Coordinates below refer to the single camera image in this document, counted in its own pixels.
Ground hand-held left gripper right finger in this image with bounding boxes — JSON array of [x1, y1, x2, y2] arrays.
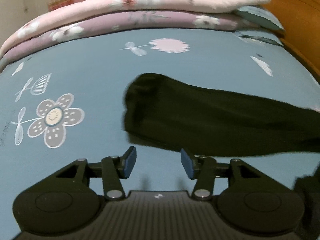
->
[[180, 148, 275, 201]]

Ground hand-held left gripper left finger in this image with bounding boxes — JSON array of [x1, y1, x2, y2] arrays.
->
[[42, 146, 137, 201]]

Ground black shorts with white drawstring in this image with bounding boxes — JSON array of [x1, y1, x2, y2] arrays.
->
[[122, 73, 320, 157]]

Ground purple floral quilt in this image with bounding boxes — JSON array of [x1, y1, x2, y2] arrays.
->
[[0, 10, 250, 67]]

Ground pink floral quilt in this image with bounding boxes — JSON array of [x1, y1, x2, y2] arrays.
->
[[0, 0, 272, 58]]

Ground plump teal pillow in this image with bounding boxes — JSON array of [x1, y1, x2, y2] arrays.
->
[[234, 6, 286, 32]]

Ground wooden headboard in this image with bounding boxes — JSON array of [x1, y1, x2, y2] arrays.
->
[[249, 0, 320, 85]]

